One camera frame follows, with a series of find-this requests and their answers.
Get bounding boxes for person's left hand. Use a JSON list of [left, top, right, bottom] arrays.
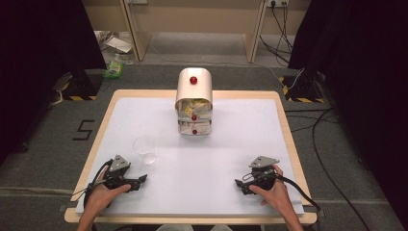
[[84, 167, 132, 222]]

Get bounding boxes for hand-held gripper cable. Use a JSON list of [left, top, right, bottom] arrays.
[[242, 172, 322, 214], [70, 159, 114, 210]]

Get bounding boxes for person's right hand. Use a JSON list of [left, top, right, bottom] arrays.
[[249, 164, 292, 214]]

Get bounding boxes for black curtain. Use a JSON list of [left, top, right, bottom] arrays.
[[287, 0, 408, 229], [0, 0, 108, 167]]

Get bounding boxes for pile of papers and bags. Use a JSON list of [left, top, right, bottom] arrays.
[[93, 30, 137, 65]]

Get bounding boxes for white wall socket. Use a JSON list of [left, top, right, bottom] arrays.
[[267, 0, 291, 8]]

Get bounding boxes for black floor cables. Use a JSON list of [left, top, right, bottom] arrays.
[[284, 107, 373, 231]]

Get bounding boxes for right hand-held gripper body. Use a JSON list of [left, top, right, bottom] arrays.
[[242, 155, 281, 193]]

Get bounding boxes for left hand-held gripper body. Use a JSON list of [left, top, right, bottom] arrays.
[[101, 154, 143, 193]]

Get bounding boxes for clear plastic cup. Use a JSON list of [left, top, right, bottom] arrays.
[[132, 135, 158, 166]]

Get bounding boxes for white drawer cabinet red knobs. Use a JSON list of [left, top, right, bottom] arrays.
[[174, 66, 214, 137]]

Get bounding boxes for person's knees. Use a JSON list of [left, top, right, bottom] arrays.
[[155, 223, 235, 231]]

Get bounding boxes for wooden desk frame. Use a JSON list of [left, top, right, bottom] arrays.
[[81, 0, 313, 64]]

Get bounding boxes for white table mat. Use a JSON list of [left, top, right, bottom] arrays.
[[75, 97, 305, 216]]

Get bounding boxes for black stand base hazard tape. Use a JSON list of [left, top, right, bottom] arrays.
[[52, 68, 104, 102], [278, 68, 327, 104]]

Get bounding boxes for pile of tea bags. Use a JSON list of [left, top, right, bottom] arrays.
[[177, 98, 213, 118]]

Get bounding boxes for black socket cables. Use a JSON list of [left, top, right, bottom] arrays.
[[259, 2, 295, 64]]

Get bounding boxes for white floor cable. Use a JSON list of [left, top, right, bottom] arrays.
[[149, 47, 306, 85]]

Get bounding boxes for left hand-held gripper cable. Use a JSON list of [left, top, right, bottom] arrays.
[[70, 159, 114, 210]]

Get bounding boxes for green plastic bottle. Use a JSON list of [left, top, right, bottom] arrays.
[[102, 53, 125, 80]]

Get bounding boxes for right hand-held gripper cable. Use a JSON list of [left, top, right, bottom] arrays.
[[242, 172, 322, 214]]

